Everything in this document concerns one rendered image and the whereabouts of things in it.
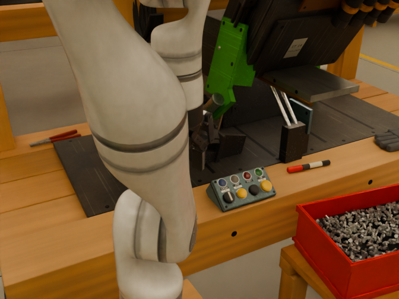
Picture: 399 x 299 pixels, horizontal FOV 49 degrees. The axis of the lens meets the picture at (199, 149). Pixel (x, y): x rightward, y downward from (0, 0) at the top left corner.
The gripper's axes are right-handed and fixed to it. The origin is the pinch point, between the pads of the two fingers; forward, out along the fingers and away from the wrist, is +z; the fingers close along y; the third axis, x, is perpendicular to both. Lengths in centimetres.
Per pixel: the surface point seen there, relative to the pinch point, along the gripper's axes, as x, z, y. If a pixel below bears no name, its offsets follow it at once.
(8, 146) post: 77, 27, 6
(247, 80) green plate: 21, 5, 50
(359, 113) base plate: 5, 28, 98
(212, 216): 7.8, 24.8, 19.0
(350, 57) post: 25, 22, 133
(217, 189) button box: 10.2, 20.8, 23.4
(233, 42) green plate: 25, -6, 48
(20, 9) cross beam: 82, -10, 22
